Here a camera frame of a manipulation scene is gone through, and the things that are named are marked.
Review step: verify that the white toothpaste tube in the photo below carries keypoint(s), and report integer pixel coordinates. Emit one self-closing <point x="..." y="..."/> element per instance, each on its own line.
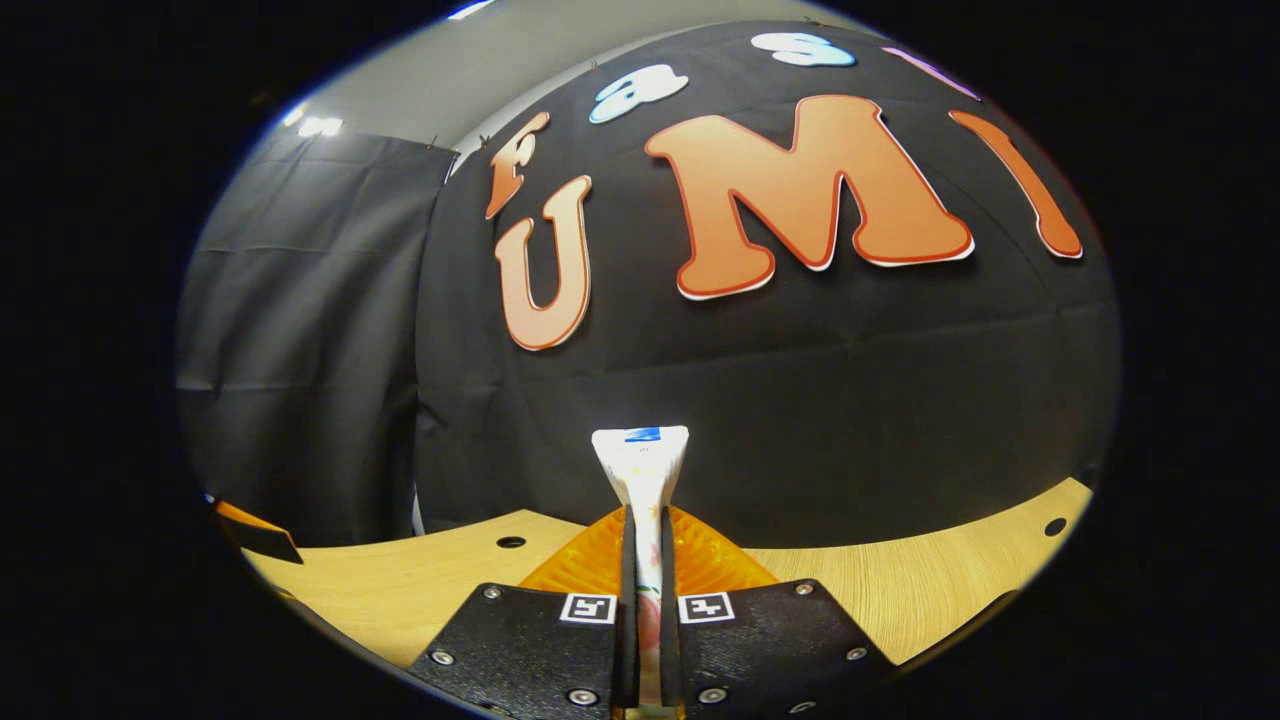
<point x="640" y="465"/>

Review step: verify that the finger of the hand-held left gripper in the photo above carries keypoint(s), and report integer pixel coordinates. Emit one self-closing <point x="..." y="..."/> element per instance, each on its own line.
<point x="262" y="540"/>

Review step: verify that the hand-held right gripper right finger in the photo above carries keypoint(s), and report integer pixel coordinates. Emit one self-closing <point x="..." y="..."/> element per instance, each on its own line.
<point x="770" y="640"/>

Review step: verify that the dark grey side curtain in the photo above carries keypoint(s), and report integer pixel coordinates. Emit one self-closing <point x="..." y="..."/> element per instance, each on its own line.
<point x="300" y="350"/>

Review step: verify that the ceiling light panel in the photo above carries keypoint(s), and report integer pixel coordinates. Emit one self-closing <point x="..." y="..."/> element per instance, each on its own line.
<point x="320" y="126"/>
<point x="470" y="9"/>

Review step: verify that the black backdrop cloth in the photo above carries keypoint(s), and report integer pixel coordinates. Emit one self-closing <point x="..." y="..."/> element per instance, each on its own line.
<point x="800" y="400"/>

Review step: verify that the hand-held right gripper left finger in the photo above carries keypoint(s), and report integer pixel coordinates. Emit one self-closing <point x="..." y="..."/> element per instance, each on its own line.
<point x="525" y="640"/>

